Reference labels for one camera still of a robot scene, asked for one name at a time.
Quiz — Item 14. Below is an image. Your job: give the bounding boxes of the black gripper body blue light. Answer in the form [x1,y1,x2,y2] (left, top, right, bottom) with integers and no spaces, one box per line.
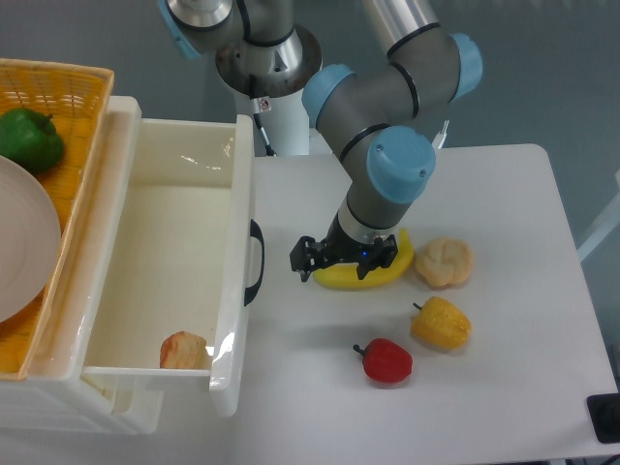
[317,212,379,266]

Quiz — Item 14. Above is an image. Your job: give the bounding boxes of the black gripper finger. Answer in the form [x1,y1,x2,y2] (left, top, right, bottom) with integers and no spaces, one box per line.
[290,235,324,282]
[356,234,398,280]

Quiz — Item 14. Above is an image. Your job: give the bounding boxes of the white top drawer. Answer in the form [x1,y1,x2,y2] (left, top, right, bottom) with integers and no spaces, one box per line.
[83,115,264,417]

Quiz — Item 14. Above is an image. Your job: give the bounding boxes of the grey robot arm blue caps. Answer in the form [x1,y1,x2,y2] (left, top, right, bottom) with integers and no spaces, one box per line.
[158,1,483,280]

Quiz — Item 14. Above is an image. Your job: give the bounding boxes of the pastry piece in drawer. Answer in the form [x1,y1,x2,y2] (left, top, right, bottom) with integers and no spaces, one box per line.
[159,331,206,369]

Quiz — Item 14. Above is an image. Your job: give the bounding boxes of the white drawer cabinet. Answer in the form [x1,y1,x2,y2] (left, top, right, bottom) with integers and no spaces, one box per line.
[1,96,163,434]

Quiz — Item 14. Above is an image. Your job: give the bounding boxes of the yellow banana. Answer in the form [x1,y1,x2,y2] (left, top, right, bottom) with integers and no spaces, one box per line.
[314,229,415,291]

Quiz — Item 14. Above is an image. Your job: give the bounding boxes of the round bread roll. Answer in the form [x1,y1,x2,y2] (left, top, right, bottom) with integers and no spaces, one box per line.
[414,237,474,288]

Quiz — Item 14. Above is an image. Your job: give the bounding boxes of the yellow bell pepper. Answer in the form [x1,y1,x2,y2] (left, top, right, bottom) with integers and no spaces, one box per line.
[410,296,472,351]

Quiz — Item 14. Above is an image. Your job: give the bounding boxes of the red bell pepper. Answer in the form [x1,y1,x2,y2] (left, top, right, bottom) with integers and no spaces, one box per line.
[353,338,414,385]

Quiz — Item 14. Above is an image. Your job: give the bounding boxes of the black device at table edge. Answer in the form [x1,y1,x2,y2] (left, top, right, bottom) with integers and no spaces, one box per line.
[586,393,620,444]

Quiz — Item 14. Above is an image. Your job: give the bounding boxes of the beige round plate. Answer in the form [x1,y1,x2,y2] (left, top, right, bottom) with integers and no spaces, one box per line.
[1,158,61,321]

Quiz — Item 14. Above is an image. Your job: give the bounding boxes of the orange woven basket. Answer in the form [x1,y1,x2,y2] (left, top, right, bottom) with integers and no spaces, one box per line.
[0,58,115,382]

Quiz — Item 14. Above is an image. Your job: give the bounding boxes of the green bell pepper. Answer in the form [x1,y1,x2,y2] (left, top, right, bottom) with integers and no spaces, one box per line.
[1,108,65,174]

